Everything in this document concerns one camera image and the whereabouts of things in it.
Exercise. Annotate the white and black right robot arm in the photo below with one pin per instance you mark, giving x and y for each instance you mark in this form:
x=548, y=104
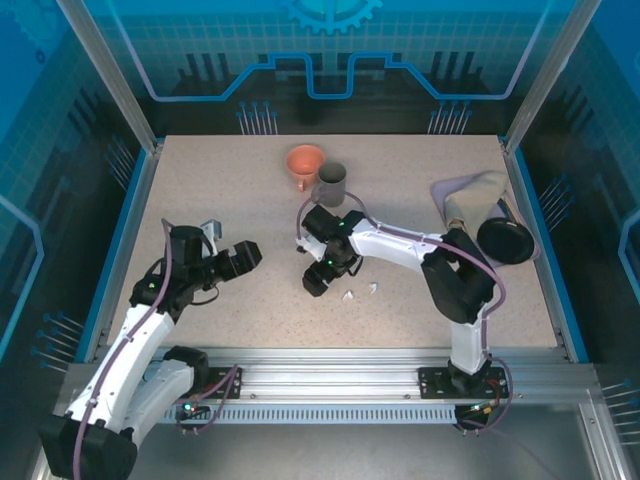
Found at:
x=395, y=245

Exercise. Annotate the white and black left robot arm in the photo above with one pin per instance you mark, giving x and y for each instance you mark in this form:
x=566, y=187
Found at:
x=150, y=330

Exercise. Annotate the grey ceramic mug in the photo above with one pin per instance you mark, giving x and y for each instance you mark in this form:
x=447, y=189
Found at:
x=332, y=187

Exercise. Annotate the blue table side board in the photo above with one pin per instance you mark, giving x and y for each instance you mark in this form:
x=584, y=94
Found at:
x=530, y=190
x=131, y=200

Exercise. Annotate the orange ceramic mug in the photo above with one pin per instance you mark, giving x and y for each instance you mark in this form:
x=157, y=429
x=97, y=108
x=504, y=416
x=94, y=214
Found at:
x=305, y=160

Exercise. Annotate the lavender cloth mat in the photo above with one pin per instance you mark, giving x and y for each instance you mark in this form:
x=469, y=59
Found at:
x=437, y=192

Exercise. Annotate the small controller board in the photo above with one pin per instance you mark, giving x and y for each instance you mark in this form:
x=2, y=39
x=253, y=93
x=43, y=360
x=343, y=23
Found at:
x=192, y=410
x=482, y=409

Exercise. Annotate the beige folded cloth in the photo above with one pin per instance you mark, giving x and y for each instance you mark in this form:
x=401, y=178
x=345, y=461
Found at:
x=475, y=197

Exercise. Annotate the aluminium table side rail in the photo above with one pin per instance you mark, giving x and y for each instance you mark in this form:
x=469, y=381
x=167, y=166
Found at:
x=142, y=200
x=519, y=190

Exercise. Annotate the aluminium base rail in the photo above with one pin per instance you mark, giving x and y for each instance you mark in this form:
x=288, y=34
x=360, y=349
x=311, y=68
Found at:
x=325, y=380

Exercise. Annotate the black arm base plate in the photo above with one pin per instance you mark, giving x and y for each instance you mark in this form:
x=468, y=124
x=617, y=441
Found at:
x=220, y=392
x=432, y=385

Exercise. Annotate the aluminium frame post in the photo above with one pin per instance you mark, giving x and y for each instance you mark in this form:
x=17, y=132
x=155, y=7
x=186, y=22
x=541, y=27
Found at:
x=110, y=65
x=555, y=65

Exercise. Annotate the aluminium frame bar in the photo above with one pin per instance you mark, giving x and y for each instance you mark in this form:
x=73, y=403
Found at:
x=600, y=440

